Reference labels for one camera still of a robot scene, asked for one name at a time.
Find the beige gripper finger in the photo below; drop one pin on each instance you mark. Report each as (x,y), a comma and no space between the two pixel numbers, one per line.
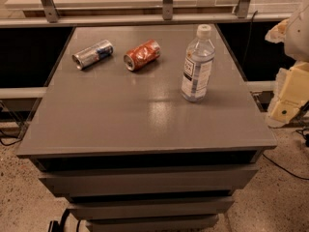
(291,93)
(277,33)

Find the grey drawer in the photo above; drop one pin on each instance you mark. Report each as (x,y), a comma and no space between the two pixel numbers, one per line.
(152,208)
(148,180)
(152,224)

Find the silver blue energy drink can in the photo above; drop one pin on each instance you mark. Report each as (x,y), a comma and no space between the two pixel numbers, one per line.
(92,54)

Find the metal railing frame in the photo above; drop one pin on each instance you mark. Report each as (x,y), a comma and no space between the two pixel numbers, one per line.
(63,13)

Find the crushed orange soda can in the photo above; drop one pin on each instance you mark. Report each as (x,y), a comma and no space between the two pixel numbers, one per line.
(141,55)

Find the middle grey drawer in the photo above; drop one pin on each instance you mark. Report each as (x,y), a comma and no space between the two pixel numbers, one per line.
(152,208)

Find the clear blue plastic water bottle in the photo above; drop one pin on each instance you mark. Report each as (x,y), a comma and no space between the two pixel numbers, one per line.
(198,64)

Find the bottom grey drawer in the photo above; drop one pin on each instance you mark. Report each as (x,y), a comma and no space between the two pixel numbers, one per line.
(152,224)

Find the top grey drawer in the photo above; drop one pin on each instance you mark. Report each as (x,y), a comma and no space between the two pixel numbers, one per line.
(148,180)

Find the grey drawer cabinet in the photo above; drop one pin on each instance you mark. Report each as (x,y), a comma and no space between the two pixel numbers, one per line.
(108,117)

